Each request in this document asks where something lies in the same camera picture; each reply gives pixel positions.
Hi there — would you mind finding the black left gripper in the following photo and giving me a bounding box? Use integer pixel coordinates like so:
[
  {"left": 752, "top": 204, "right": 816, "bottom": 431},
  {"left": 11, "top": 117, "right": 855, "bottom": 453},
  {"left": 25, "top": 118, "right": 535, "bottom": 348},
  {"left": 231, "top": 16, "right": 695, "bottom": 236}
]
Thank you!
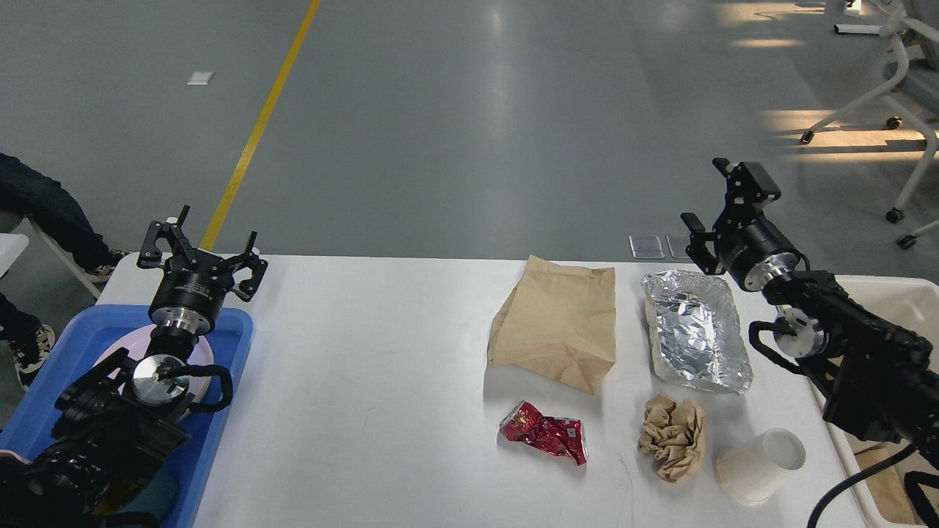
[{"left": 136, "top": 205, "right": 268, "bottom": 335}]

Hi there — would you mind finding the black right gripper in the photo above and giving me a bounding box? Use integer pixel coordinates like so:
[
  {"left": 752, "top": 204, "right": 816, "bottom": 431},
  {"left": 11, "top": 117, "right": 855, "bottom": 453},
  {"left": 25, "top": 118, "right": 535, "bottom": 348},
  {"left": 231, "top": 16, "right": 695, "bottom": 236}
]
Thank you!
[{"left": 680, "top": 158, "right": 802, "bottom": 292}]

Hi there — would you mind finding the pink plate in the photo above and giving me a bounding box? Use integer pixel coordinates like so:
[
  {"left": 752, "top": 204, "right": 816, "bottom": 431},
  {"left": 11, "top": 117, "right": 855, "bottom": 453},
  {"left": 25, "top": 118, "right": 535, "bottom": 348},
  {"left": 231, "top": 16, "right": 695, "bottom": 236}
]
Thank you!
[{"left": 96, "top": 324, "right": 211, "bottom": 407}]

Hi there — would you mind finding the brown paper bag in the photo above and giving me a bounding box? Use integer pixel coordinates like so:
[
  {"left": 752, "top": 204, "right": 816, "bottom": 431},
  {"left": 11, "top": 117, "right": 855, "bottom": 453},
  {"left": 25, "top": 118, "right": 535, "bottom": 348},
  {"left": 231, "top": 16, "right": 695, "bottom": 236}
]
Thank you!
[{"left": 486, "top": 255, "right": 617, "bottom": 395}]

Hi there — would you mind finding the dark green cup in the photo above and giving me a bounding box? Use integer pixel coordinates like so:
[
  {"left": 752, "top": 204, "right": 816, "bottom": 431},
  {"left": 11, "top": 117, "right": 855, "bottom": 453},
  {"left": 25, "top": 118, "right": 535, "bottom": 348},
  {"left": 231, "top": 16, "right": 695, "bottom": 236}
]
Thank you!
[{"left": 92, "top": 468, "right": 180, "bottom": 527}]

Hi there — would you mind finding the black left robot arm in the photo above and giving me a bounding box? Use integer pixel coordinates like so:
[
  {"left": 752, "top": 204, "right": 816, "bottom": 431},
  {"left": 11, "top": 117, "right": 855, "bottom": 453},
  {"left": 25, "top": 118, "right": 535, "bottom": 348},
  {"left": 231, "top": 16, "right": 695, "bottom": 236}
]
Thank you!
[{"left": 2, "top": 206, "right": 268, "bottom": 527}]

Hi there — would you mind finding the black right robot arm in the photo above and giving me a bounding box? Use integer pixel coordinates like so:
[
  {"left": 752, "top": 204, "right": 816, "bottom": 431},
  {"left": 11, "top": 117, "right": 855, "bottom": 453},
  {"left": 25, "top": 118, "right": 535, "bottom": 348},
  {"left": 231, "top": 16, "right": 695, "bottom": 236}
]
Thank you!
[{"left": 681, "top": 158, "right": 938, "bottom": 527}]

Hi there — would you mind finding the aluminium foil tray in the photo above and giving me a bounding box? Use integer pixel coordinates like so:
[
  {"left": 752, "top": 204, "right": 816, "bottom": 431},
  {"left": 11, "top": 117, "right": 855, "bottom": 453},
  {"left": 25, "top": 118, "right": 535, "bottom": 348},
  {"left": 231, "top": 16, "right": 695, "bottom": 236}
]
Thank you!
[{"left": 640, "top": 268, "right": 753, "bottom": 395}]

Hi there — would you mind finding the white plastic bin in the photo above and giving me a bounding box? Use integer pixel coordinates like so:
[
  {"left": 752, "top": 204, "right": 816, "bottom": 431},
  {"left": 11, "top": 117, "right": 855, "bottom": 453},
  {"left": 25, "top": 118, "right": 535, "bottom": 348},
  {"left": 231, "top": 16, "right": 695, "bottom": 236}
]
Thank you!
[{"left": 825, "top": 275, "right": 938, "bottom": 527}]

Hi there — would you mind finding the crumpled brown paper ball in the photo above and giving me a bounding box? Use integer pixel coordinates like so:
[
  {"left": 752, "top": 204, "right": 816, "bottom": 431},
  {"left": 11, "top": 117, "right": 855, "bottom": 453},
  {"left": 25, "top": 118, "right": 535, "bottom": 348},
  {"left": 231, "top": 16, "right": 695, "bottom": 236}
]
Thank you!
[{"left": 637, "top": 394, "right": 707, "bottom": 483}]

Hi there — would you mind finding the blue plastic tray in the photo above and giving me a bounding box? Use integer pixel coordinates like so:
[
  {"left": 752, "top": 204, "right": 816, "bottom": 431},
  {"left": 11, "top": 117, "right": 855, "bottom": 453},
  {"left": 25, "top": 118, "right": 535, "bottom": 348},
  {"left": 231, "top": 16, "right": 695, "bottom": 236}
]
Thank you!
[{"left": 1, "top": 304, "right": 254, "bottom": 527}]

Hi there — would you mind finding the white paper cup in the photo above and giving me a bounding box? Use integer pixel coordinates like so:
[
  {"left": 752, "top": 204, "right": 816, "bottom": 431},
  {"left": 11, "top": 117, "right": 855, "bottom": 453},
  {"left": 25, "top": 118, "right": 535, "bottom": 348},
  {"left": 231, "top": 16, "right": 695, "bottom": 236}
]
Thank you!
[{"left": 715, "top": 428, "right": 807, "bottom": 505}]

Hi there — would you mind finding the pink cup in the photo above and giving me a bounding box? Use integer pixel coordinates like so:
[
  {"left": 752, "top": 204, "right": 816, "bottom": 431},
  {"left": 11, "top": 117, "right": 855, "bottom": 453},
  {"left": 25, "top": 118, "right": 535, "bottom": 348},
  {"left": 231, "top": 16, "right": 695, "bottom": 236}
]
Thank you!
[{"left": 0, "top": 449, "right": 30, "bottom": 466}]

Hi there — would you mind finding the crumpled red foil wrapper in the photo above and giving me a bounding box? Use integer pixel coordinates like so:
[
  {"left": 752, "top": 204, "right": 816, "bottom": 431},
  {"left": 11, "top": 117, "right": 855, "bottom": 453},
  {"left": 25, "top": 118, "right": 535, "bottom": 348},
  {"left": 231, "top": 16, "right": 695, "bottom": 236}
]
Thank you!
[{"left": 499, "top": 400, "right": 589, "bottom": 466}]

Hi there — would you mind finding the white office chair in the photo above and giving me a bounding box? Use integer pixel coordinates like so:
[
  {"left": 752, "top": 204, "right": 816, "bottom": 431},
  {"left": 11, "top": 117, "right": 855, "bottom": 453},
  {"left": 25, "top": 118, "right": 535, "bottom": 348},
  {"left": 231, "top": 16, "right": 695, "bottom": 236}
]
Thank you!
[{"left": 799, "top": 1, "right": 938, "bottom": 224}]

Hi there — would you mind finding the crumpled paper in bin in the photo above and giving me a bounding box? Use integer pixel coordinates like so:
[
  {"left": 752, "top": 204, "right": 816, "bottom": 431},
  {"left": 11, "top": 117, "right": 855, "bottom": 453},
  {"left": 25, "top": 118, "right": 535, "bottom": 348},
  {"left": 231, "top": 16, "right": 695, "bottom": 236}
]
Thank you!
[{"left": 849, "top": 440, "right": 919, "bottom": 527}]

